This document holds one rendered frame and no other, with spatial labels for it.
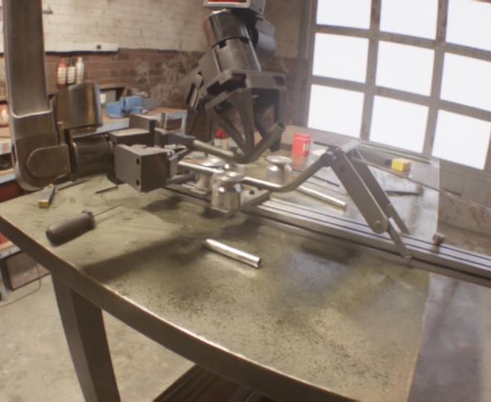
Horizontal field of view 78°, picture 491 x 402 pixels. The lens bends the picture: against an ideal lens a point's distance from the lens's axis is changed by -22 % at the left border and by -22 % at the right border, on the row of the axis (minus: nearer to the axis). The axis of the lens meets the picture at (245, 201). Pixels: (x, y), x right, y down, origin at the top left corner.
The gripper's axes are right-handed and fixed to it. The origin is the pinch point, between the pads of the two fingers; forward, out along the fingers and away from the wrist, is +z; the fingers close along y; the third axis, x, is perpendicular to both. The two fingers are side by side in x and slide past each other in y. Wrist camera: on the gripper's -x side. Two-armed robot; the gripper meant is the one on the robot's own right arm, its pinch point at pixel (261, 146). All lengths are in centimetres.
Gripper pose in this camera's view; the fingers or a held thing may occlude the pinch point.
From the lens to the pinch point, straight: 47.3
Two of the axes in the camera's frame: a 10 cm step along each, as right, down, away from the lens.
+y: -7.3, 1.8, -6.6
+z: 2.7, 9.6, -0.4
